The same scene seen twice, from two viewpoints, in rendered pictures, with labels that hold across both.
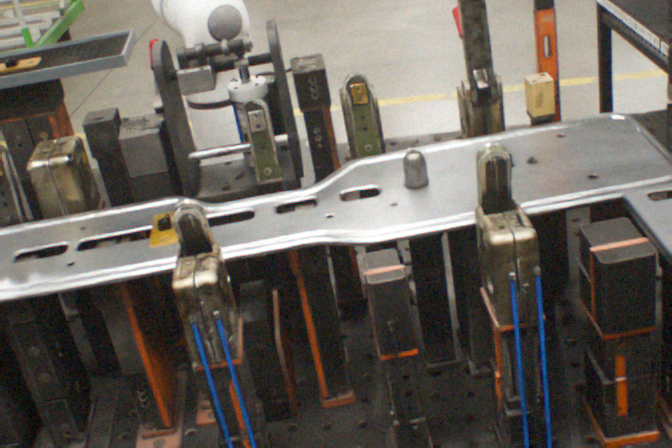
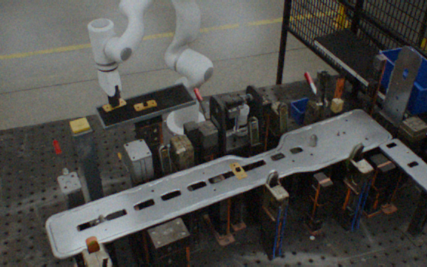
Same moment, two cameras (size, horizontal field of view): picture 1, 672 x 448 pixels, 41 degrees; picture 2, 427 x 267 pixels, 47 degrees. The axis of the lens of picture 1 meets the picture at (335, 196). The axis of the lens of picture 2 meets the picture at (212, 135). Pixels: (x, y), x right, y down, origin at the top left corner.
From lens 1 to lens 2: 1.17 m
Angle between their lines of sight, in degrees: 26
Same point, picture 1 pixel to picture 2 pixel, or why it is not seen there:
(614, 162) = (369, 132)
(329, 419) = not seen: hidden behind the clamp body
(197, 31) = (199, 78)
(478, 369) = not seen: hidden behind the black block
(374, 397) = (289, 211)
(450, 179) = (322, 142)
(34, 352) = (195, 219)
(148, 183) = (210, 148)
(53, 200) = (184, 162)
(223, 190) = (233, 147)
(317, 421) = not seen: hidden behind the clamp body
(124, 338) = (224, 209)
